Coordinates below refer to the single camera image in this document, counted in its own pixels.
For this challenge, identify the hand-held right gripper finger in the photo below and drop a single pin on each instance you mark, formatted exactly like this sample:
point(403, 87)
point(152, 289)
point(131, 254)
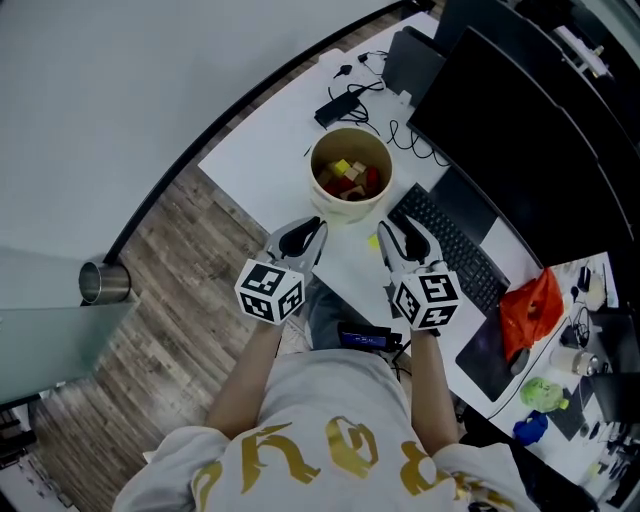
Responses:
point(392, 252)
point(422, 245)

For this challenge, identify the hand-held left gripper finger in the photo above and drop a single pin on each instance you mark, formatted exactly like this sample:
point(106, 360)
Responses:
point(312, 250)
point(292, 237)

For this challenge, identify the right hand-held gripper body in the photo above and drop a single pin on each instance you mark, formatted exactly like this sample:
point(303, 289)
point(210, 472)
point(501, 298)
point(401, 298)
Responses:
point(425, 300)

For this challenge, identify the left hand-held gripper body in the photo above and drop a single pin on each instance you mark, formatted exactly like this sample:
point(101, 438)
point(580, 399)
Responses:
point(270, 292)

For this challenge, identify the yellow cube block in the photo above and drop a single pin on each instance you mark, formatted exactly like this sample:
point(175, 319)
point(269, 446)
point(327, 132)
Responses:
point(373, 242)

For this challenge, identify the pile of colourful wooden blocks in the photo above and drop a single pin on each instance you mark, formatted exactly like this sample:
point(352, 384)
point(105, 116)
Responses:
point(350, 177)

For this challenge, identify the person's left forearm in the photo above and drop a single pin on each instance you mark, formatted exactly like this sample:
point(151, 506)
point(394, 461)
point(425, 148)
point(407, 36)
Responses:
point(245, 380)

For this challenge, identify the person's right forearm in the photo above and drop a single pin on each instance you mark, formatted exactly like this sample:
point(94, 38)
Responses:
point(432, 395)

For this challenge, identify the black keyboard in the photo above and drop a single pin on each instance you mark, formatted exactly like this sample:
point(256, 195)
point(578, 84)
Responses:
point(460, 255)

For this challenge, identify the beige round bucket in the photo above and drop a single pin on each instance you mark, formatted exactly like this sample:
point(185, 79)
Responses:
point(345, 212)

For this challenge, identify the person's legs in jeans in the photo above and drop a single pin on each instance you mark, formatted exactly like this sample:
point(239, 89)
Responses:
point(325, 310)

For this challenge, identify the black device with blue screen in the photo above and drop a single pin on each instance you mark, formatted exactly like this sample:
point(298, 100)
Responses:
point(365, 337)

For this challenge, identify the black mouse pad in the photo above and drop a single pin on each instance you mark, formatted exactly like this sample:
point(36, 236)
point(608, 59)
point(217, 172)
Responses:
point(485, 355)

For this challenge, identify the orange plastic bag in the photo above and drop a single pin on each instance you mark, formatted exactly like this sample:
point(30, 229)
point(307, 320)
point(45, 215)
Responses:
point(532, 315)

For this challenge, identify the grey computer mouse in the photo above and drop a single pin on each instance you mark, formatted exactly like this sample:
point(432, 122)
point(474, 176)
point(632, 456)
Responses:
point(520, 361)

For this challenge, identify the person's white printed shirt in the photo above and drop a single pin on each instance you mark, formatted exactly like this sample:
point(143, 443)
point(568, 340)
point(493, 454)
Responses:
point(325, 400)

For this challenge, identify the black power adapter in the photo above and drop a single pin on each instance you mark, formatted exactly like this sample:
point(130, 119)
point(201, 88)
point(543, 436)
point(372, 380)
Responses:
point(339, 107)

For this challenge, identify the large black monitor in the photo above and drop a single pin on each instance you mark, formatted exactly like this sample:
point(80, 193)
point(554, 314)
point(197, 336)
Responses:
point(525, 150)

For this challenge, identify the green drink bottle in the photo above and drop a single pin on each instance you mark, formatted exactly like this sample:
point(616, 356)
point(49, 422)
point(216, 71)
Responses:
point(540, 395)

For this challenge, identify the white jar with lid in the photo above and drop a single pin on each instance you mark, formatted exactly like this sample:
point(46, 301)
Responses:
point(570, 359)

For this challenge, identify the metal cup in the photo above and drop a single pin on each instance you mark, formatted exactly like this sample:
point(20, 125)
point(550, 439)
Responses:
point(110, 282)

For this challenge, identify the blue bag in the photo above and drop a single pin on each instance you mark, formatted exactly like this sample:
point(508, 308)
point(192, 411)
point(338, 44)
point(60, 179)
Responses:
point(530, 427)

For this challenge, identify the black plug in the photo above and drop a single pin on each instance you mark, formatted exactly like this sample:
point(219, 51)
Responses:
point(343, 70)

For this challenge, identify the black notebook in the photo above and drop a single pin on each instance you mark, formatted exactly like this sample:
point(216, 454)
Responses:
point(570, 415)

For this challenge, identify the dark grey desktop computer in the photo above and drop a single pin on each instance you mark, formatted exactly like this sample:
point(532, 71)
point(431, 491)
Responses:
point(410, 60)

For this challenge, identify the black office chair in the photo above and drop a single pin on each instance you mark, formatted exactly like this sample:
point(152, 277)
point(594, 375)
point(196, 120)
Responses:
point(525, 465)

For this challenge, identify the frosted glass panel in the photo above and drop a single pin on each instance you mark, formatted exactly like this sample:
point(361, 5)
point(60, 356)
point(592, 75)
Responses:
point(50, 340)

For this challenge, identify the dark storage shelf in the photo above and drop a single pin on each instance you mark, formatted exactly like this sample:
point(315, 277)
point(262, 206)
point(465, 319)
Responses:
point(17, 440)

